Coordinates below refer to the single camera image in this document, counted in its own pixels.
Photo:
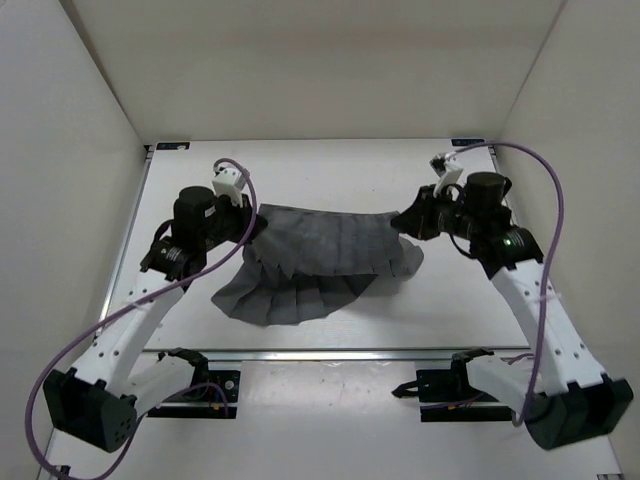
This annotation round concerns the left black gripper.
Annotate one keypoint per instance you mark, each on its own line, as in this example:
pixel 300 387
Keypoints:
pixel 246 210

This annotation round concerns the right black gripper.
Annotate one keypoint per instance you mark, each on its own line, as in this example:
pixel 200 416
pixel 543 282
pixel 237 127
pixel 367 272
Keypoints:
pixel 417 221

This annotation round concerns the grey pleated skirt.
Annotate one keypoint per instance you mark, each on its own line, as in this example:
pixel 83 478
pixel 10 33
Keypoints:
pixel 307 264

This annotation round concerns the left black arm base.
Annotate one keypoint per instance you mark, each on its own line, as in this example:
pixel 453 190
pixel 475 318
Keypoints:
pixel 213 394

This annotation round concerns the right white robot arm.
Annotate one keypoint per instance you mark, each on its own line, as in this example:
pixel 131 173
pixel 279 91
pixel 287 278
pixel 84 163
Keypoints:
pixel 567 397

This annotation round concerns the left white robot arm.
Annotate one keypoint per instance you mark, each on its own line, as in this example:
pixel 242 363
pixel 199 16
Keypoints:
pixel 99 399

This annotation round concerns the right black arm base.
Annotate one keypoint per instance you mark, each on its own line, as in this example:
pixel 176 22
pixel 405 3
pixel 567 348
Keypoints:
pixel 445 395

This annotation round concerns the left blue table label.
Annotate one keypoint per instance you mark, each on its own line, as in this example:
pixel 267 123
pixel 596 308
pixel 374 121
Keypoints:
pixel 172 146

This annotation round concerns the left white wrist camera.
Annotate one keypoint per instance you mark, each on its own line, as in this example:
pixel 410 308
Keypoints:
pixel 229 182

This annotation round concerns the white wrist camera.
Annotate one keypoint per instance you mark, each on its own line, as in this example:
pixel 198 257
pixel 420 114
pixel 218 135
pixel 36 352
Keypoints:
pixel 448 170
pixel 229 182

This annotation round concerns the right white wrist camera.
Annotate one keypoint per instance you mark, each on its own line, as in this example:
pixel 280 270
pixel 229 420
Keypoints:
pixel 448 170

